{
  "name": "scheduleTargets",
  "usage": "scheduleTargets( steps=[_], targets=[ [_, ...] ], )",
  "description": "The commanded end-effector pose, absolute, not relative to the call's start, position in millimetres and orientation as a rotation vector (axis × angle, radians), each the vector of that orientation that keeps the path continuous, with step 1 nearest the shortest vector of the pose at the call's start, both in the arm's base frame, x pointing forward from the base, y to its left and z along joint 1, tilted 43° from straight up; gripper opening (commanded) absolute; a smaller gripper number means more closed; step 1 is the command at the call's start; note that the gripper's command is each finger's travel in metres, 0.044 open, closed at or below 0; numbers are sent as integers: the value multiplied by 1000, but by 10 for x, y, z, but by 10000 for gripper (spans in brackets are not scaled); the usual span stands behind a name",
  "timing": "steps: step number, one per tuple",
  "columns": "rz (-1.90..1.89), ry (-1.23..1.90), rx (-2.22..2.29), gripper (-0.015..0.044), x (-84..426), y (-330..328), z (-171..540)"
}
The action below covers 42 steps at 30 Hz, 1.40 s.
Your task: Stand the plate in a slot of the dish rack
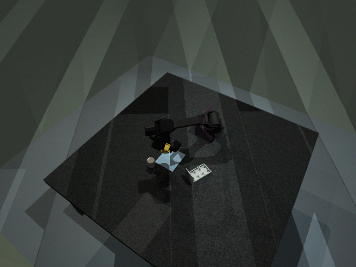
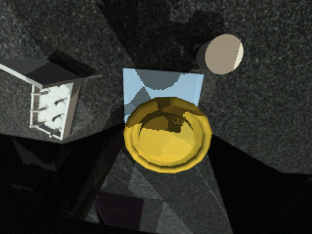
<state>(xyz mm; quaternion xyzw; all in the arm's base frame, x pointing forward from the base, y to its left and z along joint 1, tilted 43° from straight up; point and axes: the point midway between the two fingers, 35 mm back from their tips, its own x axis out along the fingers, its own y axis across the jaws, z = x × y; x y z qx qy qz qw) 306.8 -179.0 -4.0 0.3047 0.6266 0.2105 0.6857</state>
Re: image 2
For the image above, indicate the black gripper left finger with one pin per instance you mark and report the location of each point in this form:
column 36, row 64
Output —
column 77, row 168

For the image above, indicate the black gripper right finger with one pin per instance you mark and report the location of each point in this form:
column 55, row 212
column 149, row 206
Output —
column 256, row 197

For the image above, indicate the yellow plate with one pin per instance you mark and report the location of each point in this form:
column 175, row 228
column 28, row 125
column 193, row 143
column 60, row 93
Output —
column 167, row 134

